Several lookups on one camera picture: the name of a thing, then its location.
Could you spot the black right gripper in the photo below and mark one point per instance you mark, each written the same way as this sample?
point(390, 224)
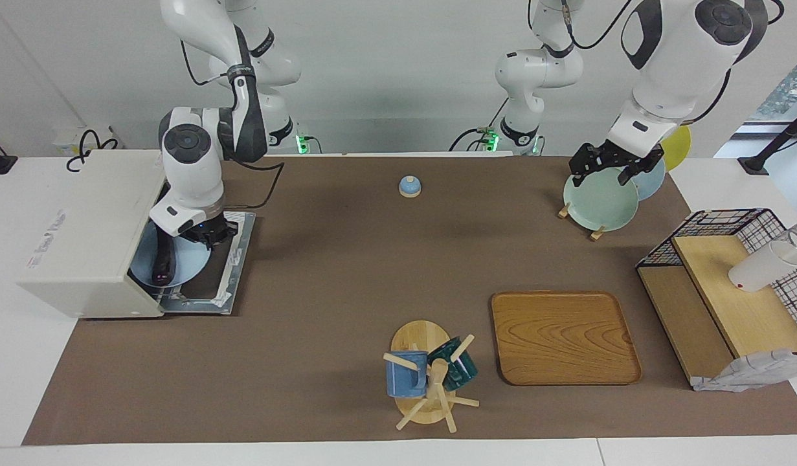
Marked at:
point(210, 230)

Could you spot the wooden mug tree stand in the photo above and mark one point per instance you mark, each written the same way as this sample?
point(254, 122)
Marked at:
point(419, 336)

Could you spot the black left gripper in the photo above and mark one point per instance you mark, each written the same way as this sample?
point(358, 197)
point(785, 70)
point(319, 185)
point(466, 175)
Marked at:
point(608, 155)

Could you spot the pale green plate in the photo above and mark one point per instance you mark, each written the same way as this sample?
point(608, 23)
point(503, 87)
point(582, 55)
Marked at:
point(599, 204)

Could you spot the yellow plate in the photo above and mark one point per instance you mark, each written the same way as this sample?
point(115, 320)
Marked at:
point(680, 149)

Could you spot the wooden step shelf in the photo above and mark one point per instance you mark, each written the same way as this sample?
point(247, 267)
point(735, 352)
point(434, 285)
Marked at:
point(741, 317)

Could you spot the white cup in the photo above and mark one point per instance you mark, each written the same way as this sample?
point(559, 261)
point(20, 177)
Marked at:
point(757, 272)

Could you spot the blue mug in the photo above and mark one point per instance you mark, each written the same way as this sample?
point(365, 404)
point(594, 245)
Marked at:
point(404, 378)

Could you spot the wooden plate rack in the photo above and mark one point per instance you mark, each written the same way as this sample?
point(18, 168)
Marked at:
point(563, 211)

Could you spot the grey white patterned cloth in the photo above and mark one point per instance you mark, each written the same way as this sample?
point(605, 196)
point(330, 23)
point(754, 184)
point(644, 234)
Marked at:
point(748, 375)

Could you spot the light blue racked plate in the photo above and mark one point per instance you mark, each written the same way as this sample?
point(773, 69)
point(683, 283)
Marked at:
point(652, 184)

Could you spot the dark purple eggplant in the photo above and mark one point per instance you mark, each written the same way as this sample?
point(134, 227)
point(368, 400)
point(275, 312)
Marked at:
point(163, 265)

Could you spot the wooden serving tray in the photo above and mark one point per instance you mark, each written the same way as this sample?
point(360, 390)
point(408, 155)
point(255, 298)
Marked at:
point(553, 343)

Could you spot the brown table mat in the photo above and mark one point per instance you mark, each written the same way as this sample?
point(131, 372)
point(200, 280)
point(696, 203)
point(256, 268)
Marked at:
point(346, 291)

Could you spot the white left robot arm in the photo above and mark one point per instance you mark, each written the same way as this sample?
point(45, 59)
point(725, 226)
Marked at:
point(683, 65)

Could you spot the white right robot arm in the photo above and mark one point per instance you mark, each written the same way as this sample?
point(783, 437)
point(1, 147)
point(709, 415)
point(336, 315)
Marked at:
point(191, 175)

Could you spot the dark green mug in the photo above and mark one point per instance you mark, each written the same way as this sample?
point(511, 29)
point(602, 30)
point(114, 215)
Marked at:
point(461, 372)

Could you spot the white toaster oven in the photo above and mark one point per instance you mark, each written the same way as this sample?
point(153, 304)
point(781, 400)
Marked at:
point(81, 246)

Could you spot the white wall socket box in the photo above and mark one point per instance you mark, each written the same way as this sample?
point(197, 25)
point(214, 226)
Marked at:
point(65, 139)

